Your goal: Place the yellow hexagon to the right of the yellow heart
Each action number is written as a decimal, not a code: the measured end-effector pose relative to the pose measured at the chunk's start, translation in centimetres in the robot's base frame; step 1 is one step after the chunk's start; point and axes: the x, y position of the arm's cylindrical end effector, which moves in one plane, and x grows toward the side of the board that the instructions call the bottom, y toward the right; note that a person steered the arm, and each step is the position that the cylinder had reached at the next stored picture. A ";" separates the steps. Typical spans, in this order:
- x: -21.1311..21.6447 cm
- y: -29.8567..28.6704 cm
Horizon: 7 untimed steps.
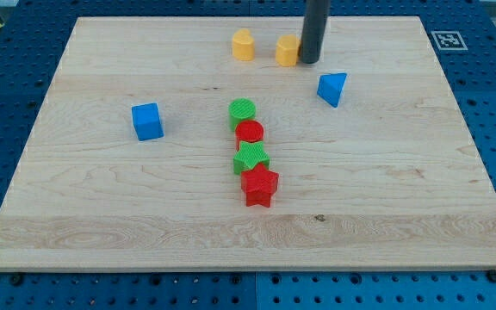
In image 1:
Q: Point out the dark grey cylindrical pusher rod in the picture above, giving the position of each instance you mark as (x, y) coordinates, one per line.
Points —
(313, 30)

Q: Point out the yellow hexagon block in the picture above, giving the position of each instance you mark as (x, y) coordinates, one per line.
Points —
(287, 47)

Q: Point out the yellow heart block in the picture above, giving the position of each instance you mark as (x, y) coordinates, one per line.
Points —
(243, 45)

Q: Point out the blue triangle block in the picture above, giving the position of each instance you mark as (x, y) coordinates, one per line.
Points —
(330, 87)

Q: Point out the green cylinder block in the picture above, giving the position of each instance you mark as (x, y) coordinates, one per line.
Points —
(241, 109)

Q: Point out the white fiducial marker tag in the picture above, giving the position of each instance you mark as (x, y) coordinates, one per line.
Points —
(449, 41)

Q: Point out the red cylinder block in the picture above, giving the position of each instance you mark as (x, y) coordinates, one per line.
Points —
(248, 131)

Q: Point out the green star block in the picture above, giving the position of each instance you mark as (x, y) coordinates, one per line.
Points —
(248, 156)

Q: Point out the red star block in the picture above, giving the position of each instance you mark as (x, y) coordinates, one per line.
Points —
(259, 186)

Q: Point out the light wooden board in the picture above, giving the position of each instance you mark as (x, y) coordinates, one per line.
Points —
(180, 144)

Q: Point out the blue cube block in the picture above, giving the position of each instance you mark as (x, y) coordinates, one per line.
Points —
(146, 121)

